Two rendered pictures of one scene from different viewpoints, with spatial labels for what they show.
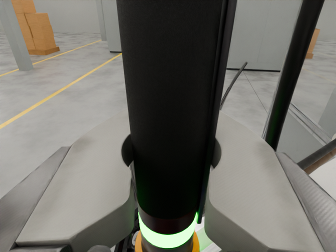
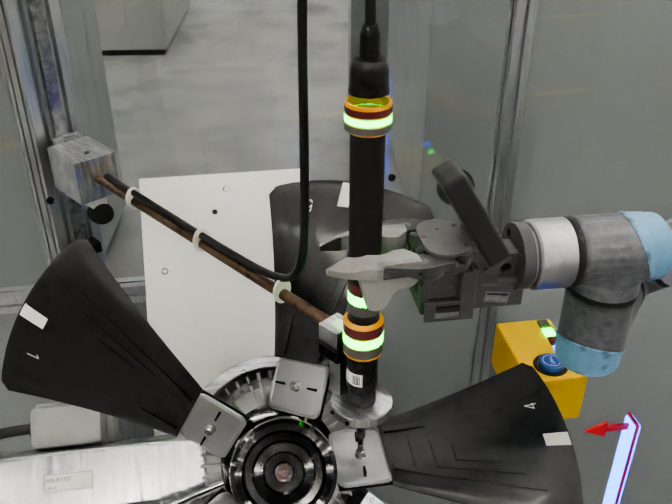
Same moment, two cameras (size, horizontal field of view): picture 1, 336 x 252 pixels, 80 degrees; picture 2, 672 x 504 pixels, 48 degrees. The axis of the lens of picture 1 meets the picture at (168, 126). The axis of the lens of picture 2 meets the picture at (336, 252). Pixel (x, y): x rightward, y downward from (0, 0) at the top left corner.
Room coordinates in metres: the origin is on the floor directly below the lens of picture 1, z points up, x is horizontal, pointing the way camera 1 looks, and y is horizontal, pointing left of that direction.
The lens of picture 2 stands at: (0.23, 0.63, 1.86)
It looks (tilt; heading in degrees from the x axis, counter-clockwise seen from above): 31 degrees down; 259
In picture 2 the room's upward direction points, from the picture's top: straight up
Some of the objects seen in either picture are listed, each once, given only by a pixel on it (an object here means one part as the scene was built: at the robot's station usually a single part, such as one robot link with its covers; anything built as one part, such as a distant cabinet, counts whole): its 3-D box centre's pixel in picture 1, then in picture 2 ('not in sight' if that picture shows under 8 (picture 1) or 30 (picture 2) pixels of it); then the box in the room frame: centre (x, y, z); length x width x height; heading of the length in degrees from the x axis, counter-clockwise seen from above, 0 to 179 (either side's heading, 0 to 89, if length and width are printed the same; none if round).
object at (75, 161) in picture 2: not in sight; (82, 168); (0.42, -0.53, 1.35); 0.10 x 0.07 x 0.08; 123
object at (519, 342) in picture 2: not in sight; (535, 371); (-0.30, -0.28, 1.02); 0.16 x 0.10 x 0.11; 88
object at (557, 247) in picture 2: not in sight; (541, 252); (-0.12, 0.00, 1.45); 0.08 x 0.05 x 0.08; 88
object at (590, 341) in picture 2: not in sight; (597, 316); (-0.20, -0.01, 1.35); 0.11 x 0.08 x 0.11; 48
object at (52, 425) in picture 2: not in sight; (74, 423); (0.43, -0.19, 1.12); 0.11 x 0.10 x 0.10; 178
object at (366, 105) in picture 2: not in sight; (368, 116); (0.08, 0.00, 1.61); 0.04 x 0.04 x 0.03
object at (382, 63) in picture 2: not in sight; (365, 254); (0.08, 0.00, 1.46); 0.04 x 0.04 x 0.46
